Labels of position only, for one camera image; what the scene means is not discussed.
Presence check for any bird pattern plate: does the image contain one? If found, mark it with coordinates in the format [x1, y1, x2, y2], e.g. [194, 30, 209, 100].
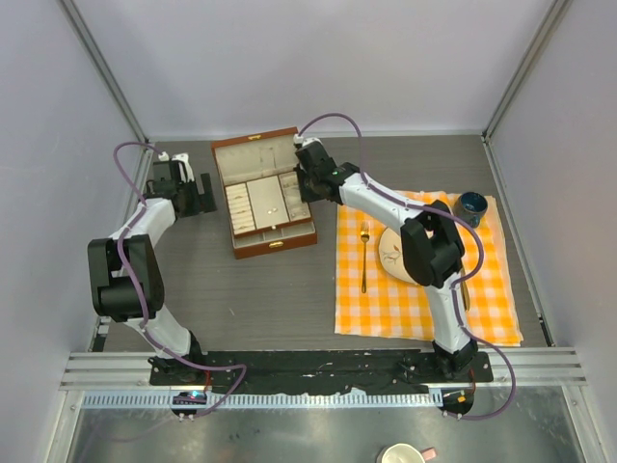
[378, 228, 416, 285]

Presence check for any white pink mug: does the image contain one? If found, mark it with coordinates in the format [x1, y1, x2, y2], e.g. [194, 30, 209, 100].
[375, 443, 438, 463]

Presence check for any brown jewelry tray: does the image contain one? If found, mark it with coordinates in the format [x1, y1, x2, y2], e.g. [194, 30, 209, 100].
[225, 172, 311, 235]

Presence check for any dark blue bowl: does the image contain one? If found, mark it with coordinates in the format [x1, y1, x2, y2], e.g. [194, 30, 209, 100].
[453, 192, 489, 229]

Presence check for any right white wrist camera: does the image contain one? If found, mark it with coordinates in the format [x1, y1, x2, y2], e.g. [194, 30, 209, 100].
[293, 134, 321, 150]

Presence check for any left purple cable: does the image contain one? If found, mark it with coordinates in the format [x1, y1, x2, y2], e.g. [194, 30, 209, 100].
[112, 142, 248, 419]

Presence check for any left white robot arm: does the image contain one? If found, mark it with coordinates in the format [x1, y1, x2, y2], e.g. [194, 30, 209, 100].
[88, 153, 216, 385]

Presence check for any yellow checkered cloth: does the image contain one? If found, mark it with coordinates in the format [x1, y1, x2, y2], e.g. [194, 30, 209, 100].
[335, 197, 523, 346]

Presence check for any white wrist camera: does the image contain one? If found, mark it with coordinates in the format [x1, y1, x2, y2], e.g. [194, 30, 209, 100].
[293, 134, 321, 150]
[153, 151, 195, 183]

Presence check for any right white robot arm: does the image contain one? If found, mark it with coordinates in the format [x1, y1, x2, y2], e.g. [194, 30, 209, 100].
[293, 135, 477, 381]

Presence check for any white cable duct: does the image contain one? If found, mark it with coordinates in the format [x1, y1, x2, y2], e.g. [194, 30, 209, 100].
[82, 389, 443, 410]

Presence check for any gold fork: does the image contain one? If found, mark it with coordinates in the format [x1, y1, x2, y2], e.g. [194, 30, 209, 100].
[361, 221, 370, 294]

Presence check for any gold knife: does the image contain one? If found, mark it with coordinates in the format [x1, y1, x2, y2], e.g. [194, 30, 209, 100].
[460, 268, 470, 312]

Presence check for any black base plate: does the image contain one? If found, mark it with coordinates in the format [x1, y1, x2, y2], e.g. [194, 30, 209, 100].
[148, 349, 494, 395]

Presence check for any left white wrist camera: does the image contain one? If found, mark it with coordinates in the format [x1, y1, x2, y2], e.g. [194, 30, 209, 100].
[153, 151, 195, 183]

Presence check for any brown jewelry box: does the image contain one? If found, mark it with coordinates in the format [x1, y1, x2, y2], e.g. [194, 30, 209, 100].
[211, 127, 317, 259]

